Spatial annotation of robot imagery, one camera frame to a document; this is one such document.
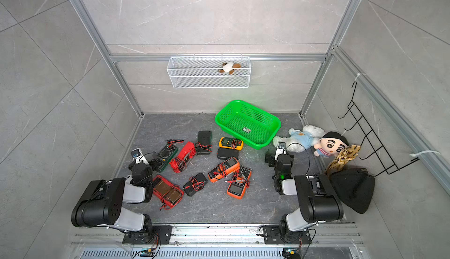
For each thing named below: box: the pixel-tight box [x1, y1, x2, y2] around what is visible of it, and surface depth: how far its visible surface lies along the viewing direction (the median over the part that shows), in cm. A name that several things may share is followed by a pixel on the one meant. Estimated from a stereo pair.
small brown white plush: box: [216, 61, 242, 76], surface depth 90 cm
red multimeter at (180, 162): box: [169, 141, 197, 174], surface depth 92 cm
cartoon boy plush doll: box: [313, 131, 350, 158], surface depth 83 cm
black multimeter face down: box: [217, 147, 240, 160], surface depth 98 cm
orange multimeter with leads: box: [208, 156, 241, 183], surface depth 89 cm
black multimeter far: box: [194, 130, 213, 156], surface depth 101 cm
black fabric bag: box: [329, 168, 375, 214], surface depth 66 cm
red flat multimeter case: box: [152, 174, 184, 210], surface depth 83 cm
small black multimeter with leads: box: [182, 172, 209, 197], surface depth 86 cm
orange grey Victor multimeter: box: [226, 166, 253, 200], surface depth 86 cm
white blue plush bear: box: [272, 124, 326, 153], surface depth 100 cm
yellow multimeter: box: [218, 136, 245, 151], surface depth 103 cm
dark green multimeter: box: [158, 143, 179, 173], surface depth 100 cm
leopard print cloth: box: [325, 144, 361, 175], surface depth 76 cm
